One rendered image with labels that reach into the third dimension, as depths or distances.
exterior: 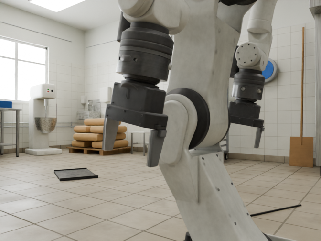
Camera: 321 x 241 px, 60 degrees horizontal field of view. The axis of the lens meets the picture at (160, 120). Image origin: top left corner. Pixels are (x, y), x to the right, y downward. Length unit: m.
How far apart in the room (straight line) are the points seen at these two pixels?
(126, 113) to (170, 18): 0.17
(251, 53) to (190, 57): 0.23
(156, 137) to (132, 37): 0.16
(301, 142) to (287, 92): 0.83
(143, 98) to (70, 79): 6.82
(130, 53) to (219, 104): 0.29
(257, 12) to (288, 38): 4.00
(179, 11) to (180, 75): 0.20
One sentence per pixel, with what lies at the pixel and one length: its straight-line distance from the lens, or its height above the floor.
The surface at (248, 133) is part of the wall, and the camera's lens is 4.86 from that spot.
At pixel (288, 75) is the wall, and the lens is 4.75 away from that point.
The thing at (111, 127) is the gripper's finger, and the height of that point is 0.59.
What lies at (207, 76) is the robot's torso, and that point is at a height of 0.70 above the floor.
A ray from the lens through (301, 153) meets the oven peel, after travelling 4.40.
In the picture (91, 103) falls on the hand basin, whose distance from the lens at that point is 7.17.
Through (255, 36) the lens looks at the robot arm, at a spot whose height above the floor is 0.86.
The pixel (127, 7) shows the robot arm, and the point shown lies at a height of 0.77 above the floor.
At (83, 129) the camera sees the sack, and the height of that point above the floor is 0.49.
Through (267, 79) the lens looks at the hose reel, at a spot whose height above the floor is 1.30.
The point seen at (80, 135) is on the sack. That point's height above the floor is 0.37.
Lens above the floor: 0.60
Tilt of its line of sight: 1 degrees up
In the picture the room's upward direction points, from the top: straight up
